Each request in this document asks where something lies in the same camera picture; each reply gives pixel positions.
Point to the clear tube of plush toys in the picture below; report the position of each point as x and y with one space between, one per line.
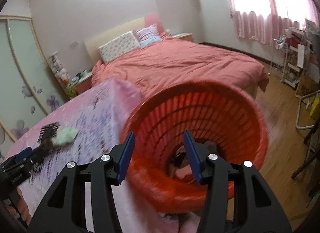
58 66

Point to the red plaid cloth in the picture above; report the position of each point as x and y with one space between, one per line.
180 159

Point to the yellow bag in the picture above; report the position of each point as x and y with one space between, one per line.
315 108

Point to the light green cloth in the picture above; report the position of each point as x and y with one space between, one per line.
66 135

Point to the cardboard box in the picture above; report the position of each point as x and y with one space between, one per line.
306 87

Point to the white wall switch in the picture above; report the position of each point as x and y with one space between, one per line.
73 44

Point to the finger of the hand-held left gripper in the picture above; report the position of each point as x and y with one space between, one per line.
23 154
35 166

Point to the green yellow plush toy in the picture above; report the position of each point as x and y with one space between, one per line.
70 90

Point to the white shelf cart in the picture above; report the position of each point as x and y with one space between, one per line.
291 70

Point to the beige pink headboard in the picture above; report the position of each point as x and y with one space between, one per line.
117 30

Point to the bed with coral duvet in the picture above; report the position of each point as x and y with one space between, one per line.
180 65

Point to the dark wooden chair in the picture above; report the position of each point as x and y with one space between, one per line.
308 148

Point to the orange plastic laundry basket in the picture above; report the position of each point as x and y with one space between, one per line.
225 113

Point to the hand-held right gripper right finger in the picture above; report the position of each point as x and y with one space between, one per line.
193 158

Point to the white metal tube frame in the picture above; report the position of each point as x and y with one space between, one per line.
298 113

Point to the pink floral tablecloth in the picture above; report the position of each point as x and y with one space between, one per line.
87 113

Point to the pink striped pillow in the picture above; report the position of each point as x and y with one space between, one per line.
148 35

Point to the white floral pillow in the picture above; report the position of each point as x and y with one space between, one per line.
118 46

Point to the pink white nightstand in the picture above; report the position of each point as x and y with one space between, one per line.
182 37
83 84

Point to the floral sliding-door wardrobe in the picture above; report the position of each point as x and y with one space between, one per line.
25 72

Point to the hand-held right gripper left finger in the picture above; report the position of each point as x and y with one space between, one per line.
125 158

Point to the person's left hand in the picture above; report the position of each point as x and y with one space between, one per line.
25 208

